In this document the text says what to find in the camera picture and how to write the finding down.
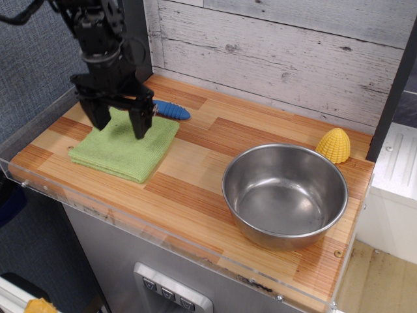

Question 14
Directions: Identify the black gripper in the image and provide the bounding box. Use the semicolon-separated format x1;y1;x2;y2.
71;52;158;140

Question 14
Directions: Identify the green towel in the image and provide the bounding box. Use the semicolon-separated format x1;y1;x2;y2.
68;108;180;183

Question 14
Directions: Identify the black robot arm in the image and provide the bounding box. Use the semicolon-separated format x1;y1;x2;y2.
50;1;156;140

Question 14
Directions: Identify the grey toy cabinet front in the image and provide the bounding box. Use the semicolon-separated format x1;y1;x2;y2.
65;205;332;312

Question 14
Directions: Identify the stainless steel bowl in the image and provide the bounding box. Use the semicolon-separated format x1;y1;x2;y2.
222;143;349;250

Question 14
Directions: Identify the silver button panel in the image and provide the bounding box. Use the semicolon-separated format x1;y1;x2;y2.
134;262;214;312

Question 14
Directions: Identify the yellow object bottom left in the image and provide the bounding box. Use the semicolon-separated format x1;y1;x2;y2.
23;298;57;313

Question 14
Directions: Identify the yellow toy corn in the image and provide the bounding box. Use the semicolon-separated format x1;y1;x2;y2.
315;128;351;164

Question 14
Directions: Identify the blue handled metal spoon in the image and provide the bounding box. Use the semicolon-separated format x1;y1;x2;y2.
153;100;191;120

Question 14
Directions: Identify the white aluminium rail block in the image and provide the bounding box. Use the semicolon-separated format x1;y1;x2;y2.
356;123;416;263

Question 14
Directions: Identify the black right post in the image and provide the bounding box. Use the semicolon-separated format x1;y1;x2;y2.
366;19;416;162

